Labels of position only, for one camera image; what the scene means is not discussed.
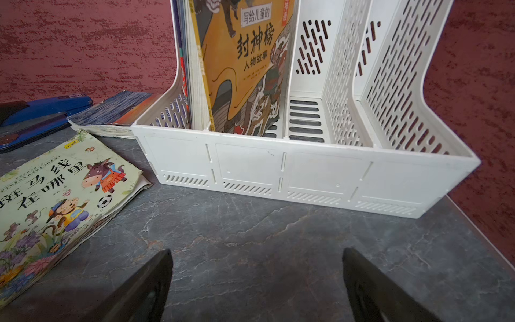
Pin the yellow illustrated children's book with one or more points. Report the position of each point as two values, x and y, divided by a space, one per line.
244 47

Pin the blue striped cover book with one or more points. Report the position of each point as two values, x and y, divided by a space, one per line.
114 116

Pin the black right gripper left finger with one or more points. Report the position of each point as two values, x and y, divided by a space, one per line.
142 297

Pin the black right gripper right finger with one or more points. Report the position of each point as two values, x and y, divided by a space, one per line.
375 297

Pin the blue stapler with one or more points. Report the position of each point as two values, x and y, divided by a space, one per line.
24 122

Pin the white plastic file organizer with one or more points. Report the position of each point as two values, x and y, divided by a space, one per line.
354 131

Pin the thin books in organizer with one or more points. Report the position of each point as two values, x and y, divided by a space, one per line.
191 64

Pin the green cartoon children's book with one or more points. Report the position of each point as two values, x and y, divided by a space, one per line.
53 203

